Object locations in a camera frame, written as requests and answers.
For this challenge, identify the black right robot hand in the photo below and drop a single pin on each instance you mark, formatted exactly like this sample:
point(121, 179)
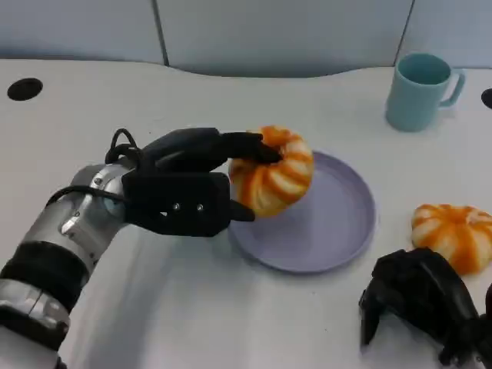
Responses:
point(423, 284)

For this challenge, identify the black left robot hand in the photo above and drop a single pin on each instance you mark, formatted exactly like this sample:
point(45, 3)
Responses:
point(184, 151)

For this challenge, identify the orange and white bread roll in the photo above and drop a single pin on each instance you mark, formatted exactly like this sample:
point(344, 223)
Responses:
point(453, 234)
point(276, 184)

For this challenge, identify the lilac plate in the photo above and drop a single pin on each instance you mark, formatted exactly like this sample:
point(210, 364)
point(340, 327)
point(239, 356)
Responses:
point(326, 223)

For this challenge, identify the grey partition panel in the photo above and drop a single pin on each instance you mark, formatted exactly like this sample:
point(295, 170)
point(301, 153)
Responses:
point(284, 34)
point(453, 27)
point(77, 27)

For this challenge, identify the pale green mug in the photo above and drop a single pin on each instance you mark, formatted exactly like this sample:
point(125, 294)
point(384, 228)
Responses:
point(411, 104)

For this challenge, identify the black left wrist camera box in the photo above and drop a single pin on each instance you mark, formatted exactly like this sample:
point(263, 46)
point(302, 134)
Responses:
point(173, 207)

